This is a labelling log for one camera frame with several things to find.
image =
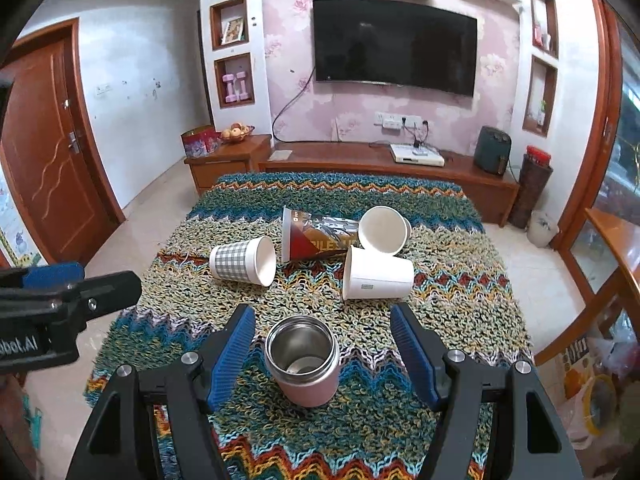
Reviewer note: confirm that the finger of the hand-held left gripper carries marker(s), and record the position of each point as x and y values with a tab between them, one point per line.
50	274
110	287

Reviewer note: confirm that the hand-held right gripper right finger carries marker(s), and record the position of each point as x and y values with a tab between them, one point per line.
412	355

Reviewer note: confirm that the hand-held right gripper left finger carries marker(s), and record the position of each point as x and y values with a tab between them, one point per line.
232	355

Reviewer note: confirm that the pink steel cup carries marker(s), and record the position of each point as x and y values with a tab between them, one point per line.
305	385

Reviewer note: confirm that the white paper cup small label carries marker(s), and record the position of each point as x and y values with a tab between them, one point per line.
380	275

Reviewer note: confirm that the checked paper cup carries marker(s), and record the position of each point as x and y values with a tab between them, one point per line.
232	262

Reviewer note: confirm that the plain white paper cup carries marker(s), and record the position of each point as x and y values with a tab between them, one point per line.
380	230

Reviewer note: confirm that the tall printed paper cup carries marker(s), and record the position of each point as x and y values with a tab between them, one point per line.
320	240

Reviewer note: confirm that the colourful knitted table cloth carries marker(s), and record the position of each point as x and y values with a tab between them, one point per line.
450	285

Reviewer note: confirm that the brown wooden door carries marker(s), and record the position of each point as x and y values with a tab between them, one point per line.
50	160

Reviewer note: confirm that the small wooden side cabinet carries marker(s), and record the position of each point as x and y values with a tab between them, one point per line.
225	170

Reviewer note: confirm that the red tin box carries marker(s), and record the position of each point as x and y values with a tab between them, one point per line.
200	142

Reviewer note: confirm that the white waste bin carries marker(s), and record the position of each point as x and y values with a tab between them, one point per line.
542	230

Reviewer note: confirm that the clear plastic bag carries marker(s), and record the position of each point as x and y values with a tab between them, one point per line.
600	390

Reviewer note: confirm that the bowl of fruit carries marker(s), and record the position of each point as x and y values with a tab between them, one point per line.
235	132

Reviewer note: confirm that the white set-top box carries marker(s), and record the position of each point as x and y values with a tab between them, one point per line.
415	155

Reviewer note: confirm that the brown wicker basket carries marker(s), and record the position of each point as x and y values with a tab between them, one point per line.
530	190

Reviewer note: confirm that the long wooden television cabinet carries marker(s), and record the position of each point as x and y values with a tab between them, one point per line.
350	155

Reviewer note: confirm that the dark air fryer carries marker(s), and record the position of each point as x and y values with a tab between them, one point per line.
492	150

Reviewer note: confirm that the wooden side table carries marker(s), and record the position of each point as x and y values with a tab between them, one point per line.
617	250

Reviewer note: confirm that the pink dumbbell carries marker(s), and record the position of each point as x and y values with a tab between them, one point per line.
243	86
230	87

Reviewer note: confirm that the framed picture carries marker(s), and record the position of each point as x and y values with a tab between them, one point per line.
233	30

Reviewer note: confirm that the black flat television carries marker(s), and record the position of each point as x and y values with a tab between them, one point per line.
395	45

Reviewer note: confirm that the wall poster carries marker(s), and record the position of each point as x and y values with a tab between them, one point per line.
15	230

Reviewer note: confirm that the white wall socket strip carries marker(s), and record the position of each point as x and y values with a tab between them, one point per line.
395	121

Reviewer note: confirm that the wooden sliding door frame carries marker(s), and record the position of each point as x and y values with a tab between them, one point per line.
595	135

